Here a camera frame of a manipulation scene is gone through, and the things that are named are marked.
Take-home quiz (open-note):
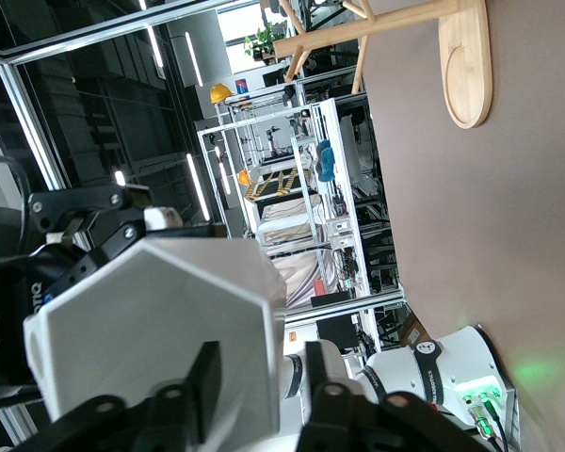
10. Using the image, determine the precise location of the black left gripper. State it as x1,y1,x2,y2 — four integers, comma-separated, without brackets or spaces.
0,184,185,385

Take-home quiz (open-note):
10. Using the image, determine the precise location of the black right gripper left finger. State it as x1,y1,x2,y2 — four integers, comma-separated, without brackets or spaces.
8,341,223,452

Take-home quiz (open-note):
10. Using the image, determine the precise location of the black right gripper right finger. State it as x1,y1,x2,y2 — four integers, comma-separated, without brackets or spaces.
295,340,490,452

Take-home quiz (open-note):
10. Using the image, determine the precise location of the white angular faceted cup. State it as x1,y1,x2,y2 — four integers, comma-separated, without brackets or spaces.
22,234,288,452

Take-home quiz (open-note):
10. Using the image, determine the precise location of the wooden cup rack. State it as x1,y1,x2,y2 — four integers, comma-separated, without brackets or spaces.
272,0,493,130

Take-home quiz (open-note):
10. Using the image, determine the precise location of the brown cardboard box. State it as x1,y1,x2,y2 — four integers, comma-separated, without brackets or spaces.
397,310,432,349

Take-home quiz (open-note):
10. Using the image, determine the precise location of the black yellow striped board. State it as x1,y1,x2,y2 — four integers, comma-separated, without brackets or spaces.
244,167,315,203

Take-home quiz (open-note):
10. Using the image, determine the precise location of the blue soft object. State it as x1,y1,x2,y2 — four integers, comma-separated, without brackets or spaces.
314,138,338,184

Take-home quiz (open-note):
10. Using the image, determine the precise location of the green potted plant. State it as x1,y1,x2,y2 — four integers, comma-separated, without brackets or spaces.
242,22,288,65

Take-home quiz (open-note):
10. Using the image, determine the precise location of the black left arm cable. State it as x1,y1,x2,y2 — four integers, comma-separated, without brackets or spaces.
0,154,32,259

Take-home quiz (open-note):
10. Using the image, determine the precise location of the black left base cable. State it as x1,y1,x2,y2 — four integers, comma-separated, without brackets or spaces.
470,399,510,452

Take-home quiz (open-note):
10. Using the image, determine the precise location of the white metal shelving frame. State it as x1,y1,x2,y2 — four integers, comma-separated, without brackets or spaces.
196,97,406,326

